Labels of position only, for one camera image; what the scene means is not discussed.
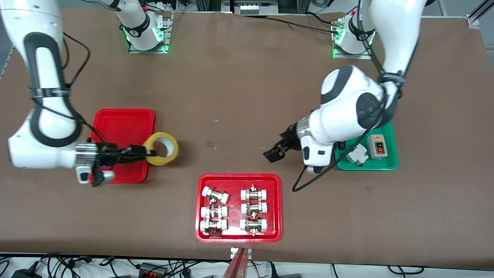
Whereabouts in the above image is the black cable on table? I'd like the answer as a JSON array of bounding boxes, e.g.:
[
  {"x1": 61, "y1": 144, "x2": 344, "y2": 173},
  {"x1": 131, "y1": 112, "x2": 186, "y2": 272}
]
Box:
[{"x1": 241, "y1": 14, "x2": 342, "y2": 35}]

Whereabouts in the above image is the black orange connector block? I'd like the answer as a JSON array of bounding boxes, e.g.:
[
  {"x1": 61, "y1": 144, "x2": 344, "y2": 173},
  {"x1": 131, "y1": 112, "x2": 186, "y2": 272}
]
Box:
[{"x1": 138, "y1": 263, "x2": 169, "y2": 278}]

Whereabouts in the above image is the yellow tape roll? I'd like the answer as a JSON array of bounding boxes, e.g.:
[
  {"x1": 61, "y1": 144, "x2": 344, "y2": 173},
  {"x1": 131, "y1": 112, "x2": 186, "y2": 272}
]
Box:
[{"x1": 142, "y1": 132, "x2": 180, "y2": 166}]

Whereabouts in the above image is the green plastic tray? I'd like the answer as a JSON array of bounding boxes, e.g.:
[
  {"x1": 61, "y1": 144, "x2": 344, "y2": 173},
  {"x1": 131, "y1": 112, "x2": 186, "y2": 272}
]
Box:
[{"x1": 334, "y1": 121, "x2": 399, "y2": 171}]

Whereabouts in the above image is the black power adapter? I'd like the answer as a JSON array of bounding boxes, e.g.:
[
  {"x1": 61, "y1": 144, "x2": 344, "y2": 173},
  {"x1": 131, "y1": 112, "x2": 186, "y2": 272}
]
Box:
[{"x1": 11, "y1": 268, "x2": 42, "y2": 278}]

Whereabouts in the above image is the red aluminium profile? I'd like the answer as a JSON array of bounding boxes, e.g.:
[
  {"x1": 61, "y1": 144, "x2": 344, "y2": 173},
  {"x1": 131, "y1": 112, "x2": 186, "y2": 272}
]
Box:
[{"x1": 222, "y1": 248, "x2": 250, "y2": 278}]

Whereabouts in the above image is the red tray with fittings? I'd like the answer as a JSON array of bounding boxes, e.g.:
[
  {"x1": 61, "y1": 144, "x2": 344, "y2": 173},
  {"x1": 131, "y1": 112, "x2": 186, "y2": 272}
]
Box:
[{"x1": 195, "y1": 173, "x2": 283, "y2": 243}]

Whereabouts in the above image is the empty red plastic tray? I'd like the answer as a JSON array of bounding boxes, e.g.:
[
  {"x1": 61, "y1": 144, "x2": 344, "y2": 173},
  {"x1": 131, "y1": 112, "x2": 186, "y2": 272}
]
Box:
[{"x1": 88, "y1": 108, "x2": 155, "y2": 183}]

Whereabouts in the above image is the grey switch box red button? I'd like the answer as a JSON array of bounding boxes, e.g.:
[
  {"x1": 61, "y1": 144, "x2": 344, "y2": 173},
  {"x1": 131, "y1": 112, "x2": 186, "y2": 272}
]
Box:
[{"x1": 366, "y1": 134, "x2": 388, "y2": 160}]

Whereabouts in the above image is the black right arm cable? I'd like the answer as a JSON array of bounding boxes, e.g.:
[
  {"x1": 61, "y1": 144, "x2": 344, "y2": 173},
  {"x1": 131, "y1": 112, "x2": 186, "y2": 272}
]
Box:
[{"x1": 29, "y1": 32, "x2": 107, "y2": 144}]

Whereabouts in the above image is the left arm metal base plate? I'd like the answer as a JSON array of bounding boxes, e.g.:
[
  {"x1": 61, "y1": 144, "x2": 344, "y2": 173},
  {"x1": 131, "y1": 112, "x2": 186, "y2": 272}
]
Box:
[{"x1": 332, "y1": 19, "x2": 373, "y2": 60}]

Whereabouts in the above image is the white metal pipe fitting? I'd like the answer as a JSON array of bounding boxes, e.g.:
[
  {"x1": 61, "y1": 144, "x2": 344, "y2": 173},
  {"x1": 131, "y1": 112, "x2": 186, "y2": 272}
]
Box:
[
  {"x1": 200, "y1": 219, "x2": 228, "y2": 236},
  {"x1": 239, "y1": 217, "x2": 269, "y2": 236},
  {"x1": 240, "y1": 185, "x2": 269, "y2": 202},
  {"x1": 202, "y1": 186, "x2": 230, "y2": 205},
  {"x1": 200, "y1": 205, "x2": 228, "y2": 220},
  {"x1": 240, "y1": 201, "x2": 268, "y2": 216}
]

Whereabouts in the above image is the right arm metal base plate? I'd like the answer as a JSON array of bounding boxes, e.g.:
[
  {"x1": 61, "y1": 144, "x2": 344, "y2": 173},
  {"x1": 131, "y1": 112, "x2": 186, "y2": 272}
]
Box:
[{"x1": 128, "y1": 12, "x2": 173, "y2": 54}]

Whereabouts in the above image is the white circuit breaker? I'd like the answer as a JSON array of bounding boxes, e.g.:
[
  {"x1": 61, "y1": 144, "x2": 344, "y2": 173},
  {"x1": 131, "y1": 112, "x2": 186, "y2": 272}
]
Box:
[{"x1": 345, "y1": 144, "x2": 368, "y2": 167}]

